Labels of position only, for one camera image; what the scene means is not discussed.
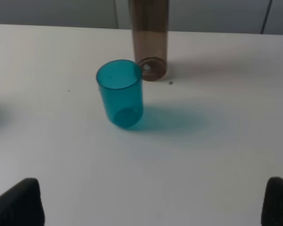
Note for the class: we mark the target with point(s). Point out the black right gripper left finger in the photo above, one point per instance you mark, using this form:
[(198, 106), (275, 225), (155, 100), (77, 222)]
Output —
[(21, 205)]

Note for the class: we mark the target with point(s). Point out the smoky transparent water bottle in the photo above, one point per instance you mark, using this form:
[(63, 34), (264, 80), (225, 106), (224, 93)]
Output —
[(149, 19)]

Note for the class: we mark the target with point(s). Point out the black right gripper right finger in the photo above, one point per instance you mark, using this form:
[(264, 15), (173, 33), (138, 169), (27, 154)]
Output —
[(272, 210)]

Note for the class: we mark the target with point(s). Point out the teal transparent plastic cup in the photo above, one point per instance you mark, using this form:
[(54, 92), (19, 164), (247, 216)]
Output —
[(120, 86)]

